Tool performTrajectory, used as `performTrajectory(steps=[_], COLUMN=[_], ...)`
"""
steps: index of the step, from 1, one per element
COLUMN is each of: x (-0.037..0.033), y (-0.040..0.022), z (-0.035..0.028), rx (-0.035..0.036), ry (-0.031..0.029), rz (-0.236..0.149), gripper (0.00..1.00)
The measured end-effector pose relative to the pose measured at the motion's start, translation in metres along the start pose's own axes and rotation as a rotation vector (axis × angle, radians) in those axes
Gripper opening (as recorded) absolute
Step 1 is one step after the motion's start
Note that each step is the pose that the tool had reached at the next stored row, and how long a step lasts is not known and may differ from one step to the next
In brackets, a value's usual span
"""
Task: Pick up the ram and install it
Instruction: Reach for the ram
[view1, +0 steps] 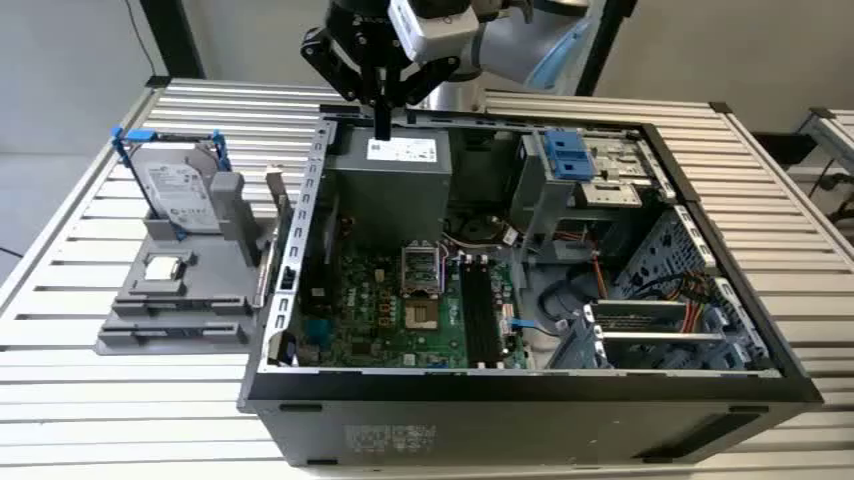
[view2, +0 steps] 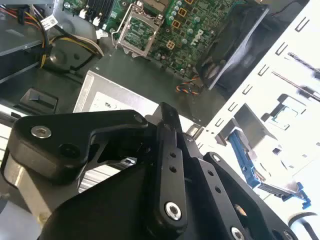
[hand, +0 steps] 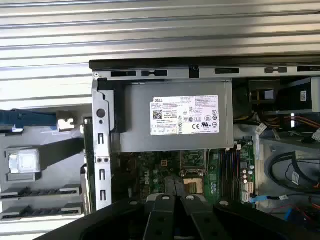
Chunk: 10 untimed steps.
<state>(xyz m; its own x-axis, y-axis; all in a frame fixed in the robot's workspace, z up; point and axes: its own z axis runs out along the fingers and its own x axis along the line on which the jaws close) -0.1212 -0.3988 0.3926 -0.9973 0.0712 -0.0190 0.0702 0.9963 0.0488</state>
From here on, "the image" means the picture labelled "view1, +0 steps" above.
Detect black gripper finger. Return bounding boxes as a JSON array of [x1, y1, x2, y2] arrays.
[[298, 27, 385, 141], [382, 56, 462, 141]]

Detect black RAM slot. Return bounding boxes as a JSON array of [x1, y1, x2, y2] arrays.
[[466, 255, 488, 367], [474, 255, 496, 367], [458, 255, 478, 367], [482, 255, 507, 367]]

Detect grey power supply unit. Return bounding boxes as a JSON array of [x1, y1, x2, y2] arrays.
[[325, 124, 454, 251]]

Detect green graphics card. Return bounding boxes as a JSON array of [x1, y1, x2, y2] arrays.
[[256, 167, 296, 307]]

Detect grey metal drive cage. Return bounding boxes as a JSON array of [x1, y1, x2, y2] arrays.
[[511, 127, 659, 254]]

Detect black round case speaker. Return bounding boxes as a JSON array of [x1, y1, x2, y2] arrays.
[[444, 209, 512, 247]]

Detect metal socket cover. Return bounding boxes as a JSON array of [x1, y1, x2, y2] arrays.
[[397, 239, 446, 296]]

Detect hard disk in blue carrier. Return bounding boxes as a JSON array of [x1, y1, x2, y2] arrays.
[[109, 127, 232, 241]]

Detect black case fan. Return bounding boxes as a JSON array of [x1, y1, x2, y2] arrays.
[[300, 199, 341, 316]]

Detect CPU socket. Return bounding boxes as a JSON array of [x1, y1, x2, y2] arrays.
[[398, 294, 445, 334]]

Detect grey plastic parts rack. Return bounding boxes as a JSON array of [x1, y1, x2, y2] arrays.
[[96, 172, 281, 356]]

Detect silver CPU chip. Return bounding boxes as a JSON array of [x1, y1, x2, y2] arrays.
[[144, 257, 182, 281]]

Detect green motherboard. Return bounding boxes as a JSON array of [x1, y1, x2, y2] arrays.
[[296, 239, 535, 371]]

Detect teal board connector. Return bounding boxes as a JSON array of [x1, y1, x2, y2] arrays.
[[302, 319, 333, 347]]

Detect perforated metal disk bay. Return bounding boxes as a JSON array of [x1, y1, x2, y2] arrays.
[[545, 298, 768, 372]]

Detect neighbouring metal slat table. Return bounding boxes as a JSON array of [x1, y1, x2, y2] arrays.
[[792, 107, 854, 174]]

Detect black and grey PC case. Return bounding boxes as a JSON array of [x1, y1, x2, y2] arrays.
[[236, 102, 825, 469]]

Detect black frame post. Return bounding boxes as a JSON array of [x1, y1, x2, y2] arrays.
[[573, 0, 636, 97], [136, 0, 205, 80]]

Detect blue plastic drive bracket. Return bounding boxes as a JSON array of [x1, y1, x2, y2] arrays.
[[543, 128, 596, 182]]

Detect orange yellow power wires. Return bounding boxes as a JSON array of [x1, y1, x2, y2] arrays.
[[556, 224, 609, 304]]

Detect black cable bundle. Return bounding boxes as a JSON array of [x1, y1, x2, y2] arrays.
[[537, 277, 592, 334]]

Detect red yellow orange wires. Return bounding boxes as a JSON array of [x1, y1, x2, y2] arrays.
[[676, 269, 712, 336]]

